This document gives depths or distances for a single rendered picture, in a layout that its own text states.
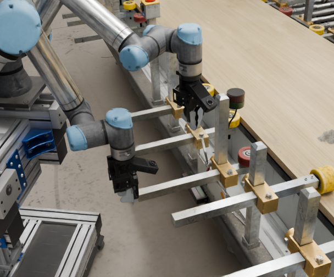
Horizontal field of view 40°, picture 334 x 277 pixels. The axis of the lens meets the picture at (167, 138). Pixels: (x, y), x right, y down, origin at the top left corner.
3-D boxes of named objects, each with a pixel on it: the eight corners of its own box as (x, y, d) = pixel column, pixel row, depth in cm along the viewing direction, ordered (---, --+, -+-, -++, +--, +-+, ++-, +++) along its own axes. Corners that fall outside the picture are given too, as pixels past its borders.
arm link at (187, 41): (182, 19, 143) (207, 23, 140) (183, 52, 150) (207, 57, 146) (169, 28, 138) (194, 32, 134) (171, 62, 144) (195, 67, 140)
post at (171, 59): (172, 134, 213) (167, 35, 185) (170, 131, 216) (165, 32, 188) (179, 133, 214) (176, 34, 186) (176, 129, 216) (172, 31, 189)
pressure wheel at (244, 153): (243, 186, 164) (244, 160, 157) (232, 173, 170) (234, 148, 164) (262, 181, 166) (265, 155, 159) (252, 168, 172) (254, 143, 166)
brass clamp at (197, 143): (195, 150, 180) (195, 139, 177) (183, 132, 190) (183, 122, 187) (210, 147, 181) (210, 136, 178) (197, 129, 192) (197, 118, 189)
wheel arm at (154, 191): (138, 204, 155) (137, 194, 153) (135, 198, 158) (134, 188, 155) (255, 173, 166) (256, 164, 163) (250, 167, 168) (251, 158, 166)
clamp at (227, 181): (224, 188, 160) (224, 177, 157) (209, 166, 170) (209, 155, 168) (239, 184, 161) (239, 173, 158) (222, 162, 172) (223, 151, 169)
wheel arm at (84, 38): (75, 45, 275) (74, 38, 273) (74, 43, 278) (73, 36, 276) (145, 33, 286) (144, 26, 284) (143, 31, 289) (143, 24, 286)
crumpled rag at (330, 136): (332, 147, 163) (333, 141, 162) (315, 139, 167) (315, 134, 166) (344, 136, 169) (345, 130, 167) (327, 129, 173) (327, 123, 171)
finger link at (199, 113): (191, 121, 163) (191, 98, 158) (203, 127, 159) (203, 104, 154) (185, 125, 162) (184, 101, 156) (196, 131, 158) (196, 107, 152)
